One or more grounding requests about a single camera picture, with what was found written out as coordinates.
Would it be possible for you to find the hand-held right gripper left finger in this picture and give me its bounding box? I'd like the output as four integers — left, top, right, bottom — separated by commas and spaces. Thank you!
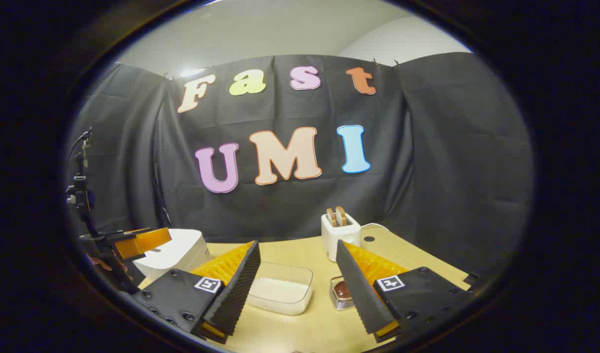
132, 240, 261, 345

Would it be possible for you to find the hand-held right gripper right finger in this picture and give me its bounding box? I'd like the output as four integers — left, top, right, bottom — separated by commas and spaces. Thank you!
335, 239, 472, 344

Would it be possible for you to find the metal wire chopstick holder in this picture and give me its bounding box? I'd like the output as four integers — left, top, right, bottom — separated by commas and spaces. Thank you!
329, 276, 357, 311

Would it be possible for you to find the white rice cooker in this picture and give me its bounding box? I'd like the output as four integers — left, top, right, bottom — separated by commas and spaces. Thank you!
133, 228, 213, 284

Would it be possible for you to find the white rice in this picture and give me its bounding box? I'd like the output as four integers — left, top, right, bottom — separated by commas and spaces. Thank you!
248, 278, 310, 307

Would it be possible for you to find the white toaster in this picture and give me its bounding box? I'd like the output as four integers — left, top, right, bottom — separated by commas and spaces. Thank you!
321, 211, 362, 262

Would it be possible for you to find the clear plastic container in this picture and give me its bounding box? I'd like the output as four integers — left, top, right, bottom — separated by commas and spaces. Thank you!
246, 261, 314, 316

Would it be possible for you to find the black backdrop cloth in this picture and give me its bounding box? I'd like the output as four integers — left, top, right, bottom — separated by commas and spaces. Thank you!
67, 53, 535, 290

